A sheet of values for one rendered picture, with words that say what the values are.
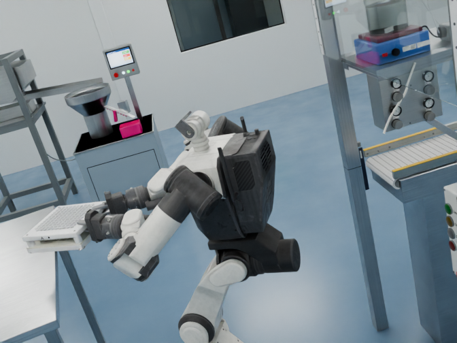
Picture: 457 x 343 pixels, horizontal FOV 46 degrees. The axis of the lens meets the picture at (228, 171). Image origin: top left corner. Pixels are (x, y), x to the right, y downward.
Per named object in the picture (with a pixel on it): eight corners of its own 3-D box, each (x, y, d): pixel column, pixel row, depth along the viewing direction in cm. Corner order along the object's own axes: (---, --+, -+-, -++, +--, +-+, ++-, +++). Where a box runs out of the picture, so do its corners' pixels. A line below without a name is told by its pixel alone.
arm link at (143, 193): (133, 182, 210) (161, 173, 211) (139, 198, 218) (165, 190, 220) (140, 205, 203) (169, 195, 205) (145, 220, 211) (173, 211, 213)
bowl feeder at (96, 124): (78, 147, 420) (60, 101, 406) (83, 134, 453) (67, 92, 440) (139, 130, 422) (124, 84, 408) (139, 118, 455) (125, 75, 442)
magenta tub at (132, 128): (122, 139, 409) (118, 128, 406) (123, 135, 420) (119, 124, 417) (143, 133, 410) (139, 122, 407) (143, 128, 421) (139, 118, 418)
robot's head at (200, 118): (214, 133, 180) (207, 109, 177) (205, 145, 171) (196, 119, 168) (196, 136, 182) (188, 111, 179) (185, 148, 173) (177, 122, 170)
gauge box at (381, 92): (386, 132, 193) (378, 79, 186) (374, 125, 203) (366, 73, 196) (443, 115, 195) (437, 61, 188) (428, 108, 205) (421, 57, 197)
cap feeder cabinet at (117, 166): (105, 241, 433) (72, 154, 405) (109, 211, 485) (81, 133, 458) (181, 218, 436) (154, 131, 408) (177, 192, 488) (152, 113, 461)
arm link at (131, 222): (132, 232, 191) (126, 252, 179) (124, 210, 188) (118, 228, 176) (149, 229, 191) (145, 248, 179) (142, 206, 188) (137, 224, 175)
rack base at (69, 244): (28, 253, 203) (26, 248, 202) (63, 220, 224) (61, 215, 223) (82, 249, 194) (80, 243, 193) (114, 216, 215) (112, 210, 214)
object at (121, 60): (126, 126, 442) (101, 51, 419) (127, 123, 451) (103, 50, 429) (154, 118, 443) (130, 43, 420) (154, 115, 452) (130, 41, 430)
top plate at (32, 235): (23, 241, 201) (21, 237, 200) (59, 209, 222) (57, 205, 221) (77, 237, 192) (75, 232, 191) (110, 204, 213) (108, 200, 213)
